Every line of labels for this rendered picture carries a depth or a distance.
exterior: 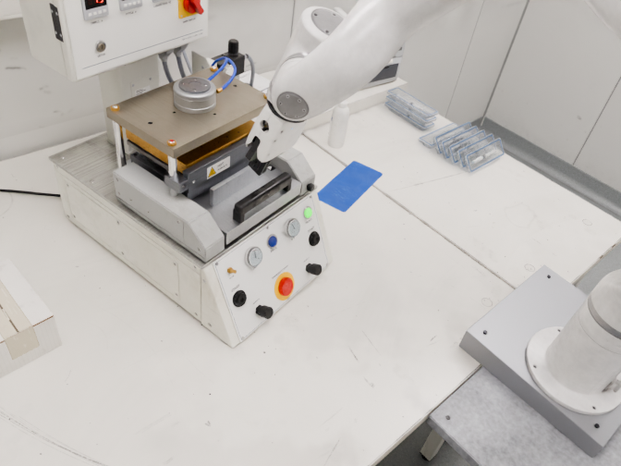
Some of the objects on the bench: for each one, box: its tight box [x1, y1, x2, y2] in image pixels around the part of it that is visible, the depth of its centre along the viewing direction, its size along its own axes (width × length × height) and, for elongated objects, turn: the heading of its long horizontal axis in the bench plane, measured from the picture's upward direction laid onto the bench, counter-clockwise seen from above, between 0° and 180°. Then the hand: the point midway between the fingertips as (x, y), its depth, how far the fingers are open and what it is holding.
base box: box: [53, 163, 333, 348], centre depth 123 cm, size 54×38×17 cm
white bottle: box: [327, 100, 349, 148], centre depth 161 cm, size 5×5×14 cm
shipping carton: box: [0, 258, 62, 378], centre depth 101 cm, size 19×13×9 cm
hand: (260, 162), depth 101 cm, fingers closed
